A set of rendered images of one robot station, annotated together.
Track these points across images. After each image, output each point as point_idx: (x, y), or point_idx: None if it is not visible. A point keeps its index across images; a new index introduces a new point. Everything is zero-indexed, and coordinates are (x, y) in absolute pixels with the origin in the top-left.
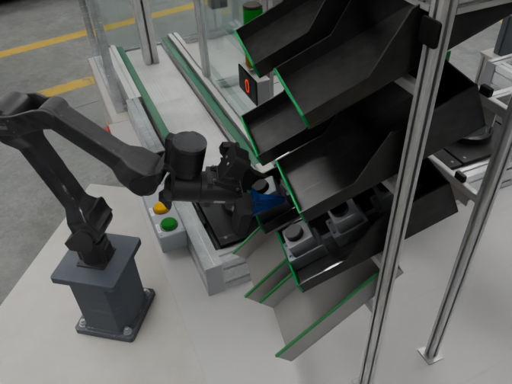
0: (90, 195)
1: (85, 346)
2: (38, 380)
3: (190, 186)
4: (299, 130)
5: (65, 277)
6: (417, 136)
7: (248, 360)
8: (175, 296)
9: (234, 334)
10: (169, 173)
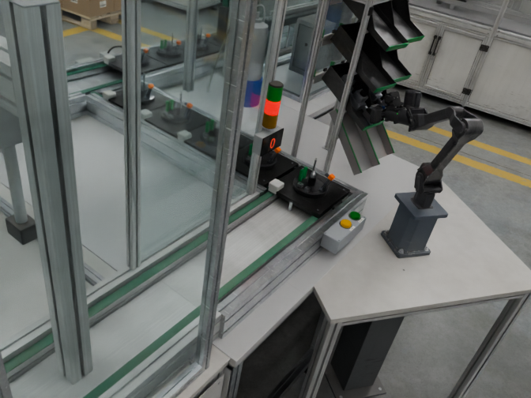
0: (428, 163)
1: (431, 247)
2: (460, 256)
3: None
4: (376, 73)
5: (442, 208)
6: None
7: (378, 192)
8: (374, 225)
9: (372, 199)
10: (310, 234)
